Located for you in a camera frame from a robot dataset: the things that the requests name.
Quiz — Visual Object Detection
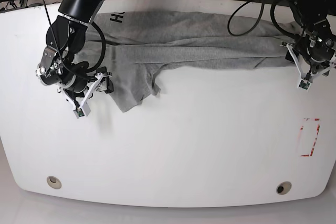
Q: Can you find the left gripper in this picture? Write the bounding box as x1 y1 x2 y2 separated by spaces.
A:
285 35 335 72

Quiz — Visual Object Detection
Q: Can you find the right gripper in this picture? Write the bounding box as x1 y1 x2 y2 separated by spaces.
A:
36 63 114 99

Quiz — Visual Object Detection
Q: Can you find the grey Hugging Face T-shirt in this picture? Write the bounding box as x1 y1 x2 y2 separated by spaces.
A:
95 11 292 112

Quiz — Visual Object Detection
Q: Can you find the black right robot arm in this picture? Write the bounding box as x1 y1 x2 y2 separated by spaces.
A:
36 0 106 100

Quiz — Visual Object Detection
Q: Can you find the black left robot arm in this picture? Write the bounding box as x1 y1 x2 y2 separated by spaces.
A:
270 0 335 74

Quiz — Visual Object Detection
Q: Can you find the red tape rectangle marking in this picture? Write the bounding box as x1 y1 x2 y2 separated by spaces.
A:
298 118 321 157

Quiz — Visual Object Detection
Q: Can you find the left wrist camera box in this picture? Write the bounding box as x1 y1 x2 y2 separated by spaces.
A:
298 79 311 91

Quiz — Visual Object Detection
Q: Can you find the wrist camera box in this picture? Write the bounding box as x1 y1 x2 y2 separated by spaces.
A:
73 104 91 119
298 79 311 91

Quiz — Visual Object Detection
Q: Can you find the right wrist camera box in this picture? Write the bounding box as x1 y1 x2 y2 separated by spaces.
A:
73 104 91 119

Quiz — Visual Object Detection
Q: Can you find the left table cable grommet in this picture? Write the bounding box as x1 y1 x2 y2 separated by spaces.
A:
47 176 62 189

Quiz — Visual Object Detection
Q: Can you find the table cable grommet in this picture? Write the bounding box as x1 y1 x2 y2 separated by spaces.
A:
276 181 292 195
47 176 62 189

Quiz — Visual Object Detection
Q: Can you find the right table cable grommet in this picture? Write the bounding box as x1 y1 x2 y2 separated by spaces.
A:
276 181 292 195

